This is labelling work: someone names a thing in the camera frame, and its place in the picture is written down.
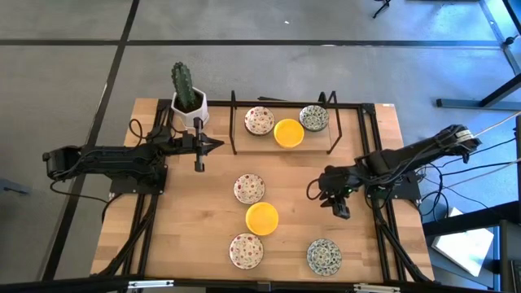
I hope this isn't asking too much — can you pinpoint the black desk frame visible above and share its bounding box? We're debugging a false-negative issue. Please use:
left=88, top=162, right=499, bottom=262
left=422, top=201, right=521, bottom=293

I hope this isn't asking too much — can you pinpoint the green floral bowl bottom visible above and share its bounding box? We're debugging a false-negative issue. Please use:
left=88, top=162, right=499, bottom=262
left=306, top=238, right=343, bottom=277

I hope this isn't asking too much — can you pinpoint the wooden shelf black wire frame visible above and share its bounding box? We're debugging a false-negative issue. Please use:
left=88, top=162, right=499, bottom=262
left=230, top=90, right=344, bottom=156

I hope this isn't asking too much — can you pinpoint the grey floor cable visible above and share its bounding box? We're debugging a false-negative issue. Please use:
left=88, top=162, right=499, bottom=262
left=443, top=160, right=521, bottom=191

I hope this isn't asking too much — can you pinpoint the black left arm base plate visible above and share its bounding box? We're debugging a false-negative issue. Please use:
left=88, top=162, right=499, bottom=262
left=108, top=160, right=169, bottom=195

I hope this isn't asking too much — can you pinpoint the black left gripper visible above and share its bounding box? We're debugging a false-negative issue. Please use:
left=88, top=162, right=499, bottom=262
left=180, top=117, right=225, bottom=173

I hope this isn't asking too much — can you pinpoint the green cactus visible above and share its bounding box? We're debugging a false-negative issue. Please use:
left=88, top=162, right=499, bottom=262
left=170, top=61, right=197, bottom=110

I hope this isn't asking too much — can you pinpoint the black table leg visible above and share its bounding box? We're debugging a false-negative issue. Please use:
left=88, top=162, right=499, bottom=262
left=436, top=72, right=521, bottom=112

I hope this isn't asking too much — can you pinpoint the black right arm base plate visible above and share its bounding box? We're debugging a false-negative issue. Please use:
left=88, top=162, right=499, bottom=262
left=363, top=168, right=422, bottom=201

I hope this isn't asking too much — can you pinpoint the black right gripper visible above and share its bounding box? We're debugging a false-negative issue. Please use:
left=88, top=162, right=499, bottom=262
left=317, top=165, right=361, bottom=221

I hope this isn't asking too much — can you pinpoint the black aluminium table frame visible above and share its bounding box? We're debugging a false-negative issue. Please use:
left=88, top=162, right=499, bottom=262
left=97, top=98, right=435, bottom=284

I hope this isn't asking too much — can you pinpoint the silver aluminium bracket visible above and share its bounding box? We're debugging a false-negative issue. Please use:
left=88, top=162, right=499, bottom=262
left=352, top=283, right=402, bottom=293
left=128, top=279, right=175, bottom=289

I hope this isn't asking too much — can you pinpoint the white floor cable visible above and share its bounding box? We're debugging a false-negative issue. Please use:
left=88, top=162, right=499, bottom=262
left=474, top=112, right=521, bottom=138

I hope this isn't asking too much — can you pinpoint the white hexagonal plant pot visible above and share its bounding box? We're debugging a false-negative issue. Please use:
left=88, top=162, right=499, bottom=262
left=170, top=87, right=211, bottom=131

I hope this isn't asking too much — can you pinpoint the black floor cable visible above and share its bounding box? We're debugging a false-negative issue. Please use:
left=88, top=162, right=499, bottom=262
left=471, top=138, right=517, bottom=155

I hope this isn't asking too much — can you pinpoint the metal stand with black knob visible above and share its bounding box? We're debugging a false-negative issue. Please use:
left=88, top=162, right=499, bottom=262
left=479, top=0, right=521, bottom=77

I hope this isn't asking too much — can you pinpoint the black tripod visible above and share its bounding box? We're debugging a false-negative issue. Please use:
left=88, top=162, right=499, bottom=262
left=372, top=0, right=392, bottom=20

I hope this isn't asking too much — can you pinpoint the white box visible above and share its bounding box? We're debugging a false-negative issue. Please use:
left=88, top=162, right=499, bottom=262
left=431, top=206, right=496, bottom=278

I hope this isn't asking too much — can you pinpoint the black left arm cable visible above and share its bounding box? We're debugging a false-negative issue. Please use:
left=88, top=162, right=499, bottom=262
left=47, top=177, right=123, bottom=223

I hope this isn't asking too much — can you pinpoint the black frame crossbar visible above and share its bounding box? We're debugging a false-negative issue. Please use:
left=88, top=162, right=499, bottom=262
left=0, top=275, right=521, bottom=293

